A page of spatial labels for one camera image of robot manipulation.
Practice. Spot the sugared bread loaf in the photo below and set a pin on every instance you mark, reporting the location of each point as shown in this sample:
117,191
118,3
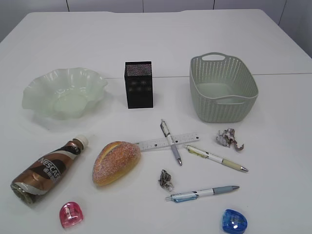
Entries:
114,161

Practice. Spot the small paper ball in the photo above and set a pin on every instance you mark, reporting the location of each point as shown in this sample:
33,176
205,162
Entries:
165,181

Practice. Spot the large paper ball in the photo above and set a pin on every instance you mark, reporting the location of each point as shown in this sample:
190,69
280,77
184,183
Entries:
226,138

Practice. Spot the blue pencil sharpener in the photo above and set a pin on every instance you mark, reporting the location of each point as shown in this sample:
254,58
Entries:
234,222

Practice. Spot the brown Nescafe coffee bottle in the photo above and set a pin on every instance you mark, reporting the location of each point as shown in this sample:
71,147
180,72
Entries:
46,172

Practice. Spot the grey and white pen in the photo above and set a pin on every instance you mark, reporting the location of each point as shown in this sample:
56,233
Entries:
170,140

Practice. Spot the black mesh pen holder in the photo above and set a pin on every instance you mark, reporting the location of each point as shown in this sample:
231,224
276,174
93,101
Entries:
138,84

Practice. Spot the beige and white pen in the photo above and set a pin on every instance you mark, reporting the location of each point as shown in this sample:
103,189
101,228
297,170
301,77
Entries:
220,160

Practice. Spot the grey-green plastic woven basket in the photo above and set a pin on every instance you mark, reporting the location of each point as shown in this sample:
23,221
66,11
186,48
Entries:
222,91

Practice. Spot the blue and white pen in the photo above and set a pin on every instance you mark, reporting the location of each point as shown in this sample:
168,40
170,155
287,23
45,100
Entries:
193,195

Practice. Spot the pale green wavy glass plate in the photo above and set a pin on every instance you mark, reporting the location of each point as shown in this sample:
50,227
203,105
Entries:
64,93

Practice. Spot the pink pencil sharpener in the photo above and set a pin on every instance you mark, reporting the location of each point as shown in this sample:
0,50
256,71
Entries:
70,214

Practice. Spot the clear plastic ruler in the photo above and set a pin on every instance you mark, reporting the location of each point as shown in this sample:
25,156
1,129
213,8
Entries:
163,142

